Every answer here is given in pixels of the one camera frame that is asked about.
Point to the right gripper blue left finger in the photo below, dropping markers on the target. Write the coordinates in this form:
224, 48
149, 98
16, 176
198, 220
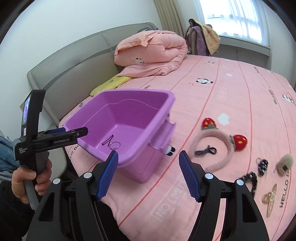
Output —
106, 176

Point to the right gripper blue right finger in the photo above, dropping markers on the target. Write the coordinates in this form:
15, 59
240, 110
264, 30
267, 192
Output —
189, 176

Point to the black wrist watch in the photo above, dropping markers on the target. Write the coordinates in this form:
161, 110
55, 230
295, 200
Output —
250, 178

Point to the pearl gold hair claw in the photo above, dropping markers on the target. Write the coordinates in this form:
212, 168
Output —
269, 199

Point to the thin brown hair clip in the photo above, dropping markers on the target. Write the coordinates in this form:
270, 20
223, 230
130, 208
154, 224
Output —
108, 141

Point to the person's left hand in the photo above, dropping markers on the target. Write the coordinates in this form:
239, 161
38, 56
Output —
23, 174

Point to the blue cloth on floor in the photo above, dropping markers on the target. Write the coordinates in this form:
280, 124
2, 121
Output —
8, 164

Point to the pink fuzzy flower headband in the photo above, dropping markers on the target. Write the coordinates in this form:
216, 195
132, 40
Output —
216, 146

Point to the purple plastic storage bin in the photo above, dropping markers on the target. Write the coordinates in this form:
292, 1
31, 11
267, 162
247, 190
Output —
139, 119

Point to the grey padded headboard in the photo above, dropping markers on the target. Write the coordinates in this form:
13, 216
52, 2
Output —
70, 74

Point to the yellow pillow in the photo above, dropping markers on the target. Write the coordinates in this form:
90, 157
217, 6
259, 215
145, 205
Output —
110, 84

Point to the folded pink quilt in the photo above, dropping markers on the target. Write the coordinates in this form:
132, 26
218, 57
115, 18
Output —
150, 53

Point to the chair with draped clothes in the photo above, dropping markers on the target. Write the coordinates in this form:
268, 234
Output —
201, 39

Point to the window with sheer curtain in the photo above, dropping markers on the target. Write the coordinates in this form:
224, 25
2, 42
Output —
243, 20

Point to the beige curtain left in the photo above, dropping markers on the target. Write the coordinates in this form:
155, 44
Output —
169, 16

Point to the beige fuzzy pouch keychain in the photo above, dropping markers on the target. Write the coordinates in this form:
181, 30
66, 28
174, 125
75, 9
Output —
284, 165

